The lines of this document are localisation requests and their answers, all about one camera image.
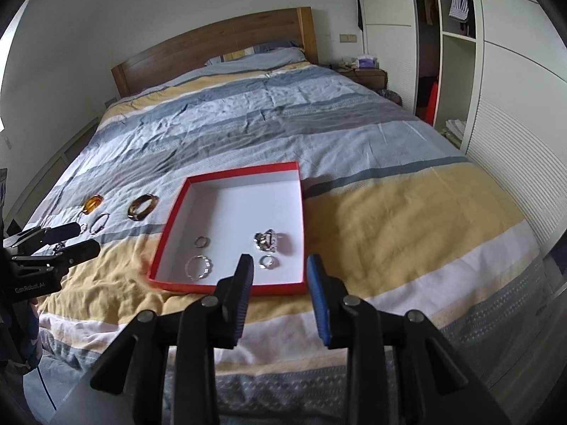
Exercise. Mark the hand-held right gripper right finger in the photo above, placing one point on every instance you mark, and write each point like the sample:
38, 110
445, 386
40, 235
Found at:
316, 296

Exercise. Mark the wall switch plate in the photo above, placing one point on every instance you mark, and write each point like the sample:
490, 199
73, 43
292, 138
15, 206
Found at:
347, 38
110, 102

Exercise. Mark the wooden headboard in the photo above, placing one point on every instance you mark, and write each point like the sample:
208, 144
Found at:
212, 40

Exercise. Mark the red shallow cardboard box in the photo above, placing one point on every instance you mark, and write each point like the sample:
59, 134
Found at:
248, 203

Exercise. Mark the blue grey pillow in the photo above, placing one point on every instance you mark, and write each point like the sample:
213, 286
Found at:
265, 55

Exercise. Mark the wooden nightstand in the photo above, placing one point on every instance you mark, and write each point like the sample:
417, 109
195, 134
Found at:
370, 77

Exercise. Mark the amber orange bangle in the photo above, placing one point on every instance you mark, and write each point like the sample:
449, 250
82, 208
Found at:
93, 204

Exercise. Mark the stack of white books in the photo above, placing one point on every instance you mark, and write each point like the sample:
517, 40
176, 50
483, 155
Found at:
454, 132

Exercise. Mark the thin silver bangle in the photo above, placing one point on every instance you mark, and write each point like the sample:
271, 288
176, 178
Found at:
106, 215

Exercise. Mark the white wardrobe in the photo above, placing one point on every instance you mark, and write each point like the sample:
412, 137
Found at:
509, 75

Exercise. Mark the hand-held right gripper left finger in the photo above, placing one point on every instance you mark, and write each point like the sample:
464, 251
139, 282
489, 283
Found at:
240, 301

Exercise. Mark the brown tortoiseshell bangle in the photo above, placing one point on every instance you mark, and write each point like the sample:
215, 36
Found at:
134, 211

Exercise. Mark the striped bed with headboard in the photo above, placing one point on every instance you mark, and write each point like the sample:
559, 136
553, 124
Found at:
354, 208

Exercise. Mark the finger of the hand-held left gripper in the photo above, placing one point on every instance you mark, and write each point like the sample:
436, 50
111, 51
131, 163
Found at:
55, 232
77, 251

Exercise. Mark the purple tissue box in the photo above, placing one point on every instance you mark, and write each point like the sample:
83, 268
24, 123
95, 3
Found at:
366, 60

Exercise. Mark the red object in wardrobe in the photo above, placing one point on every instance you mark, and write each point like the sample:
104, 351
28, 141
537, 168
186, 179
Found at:
430, 102

